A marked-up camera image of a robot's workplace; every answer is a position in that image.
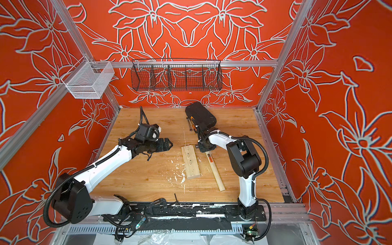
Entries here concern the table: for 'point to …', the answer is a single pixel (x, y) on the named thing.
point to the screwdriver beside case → (190, 124)
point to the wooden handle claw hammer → (215, 171)
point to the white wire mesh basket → (88, 79)
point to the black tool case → (204, 119)
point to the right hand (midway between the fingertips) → (205, 146)
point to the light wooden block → (191, 163)
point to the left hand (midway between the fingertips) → (168, 144)
